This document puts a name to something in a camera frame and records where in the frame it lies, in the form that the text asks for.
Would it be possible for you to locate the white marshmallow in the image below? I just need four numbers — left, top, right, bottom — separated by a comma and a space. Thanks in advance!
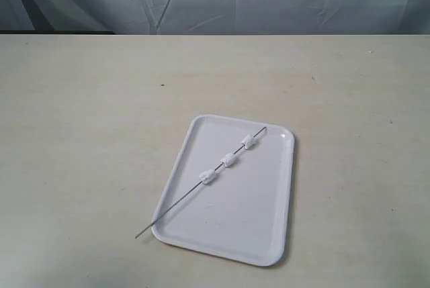
220, 152, 237, 168

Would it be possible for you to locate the thin metal skewer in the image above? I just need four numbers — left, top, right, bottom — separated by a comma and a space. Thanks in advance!
134, 126, 267, 239

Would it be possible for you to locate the white rectangular plastic tray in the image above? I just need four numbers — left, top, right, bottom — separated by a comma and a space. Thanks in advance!
151, 114, 295, 267

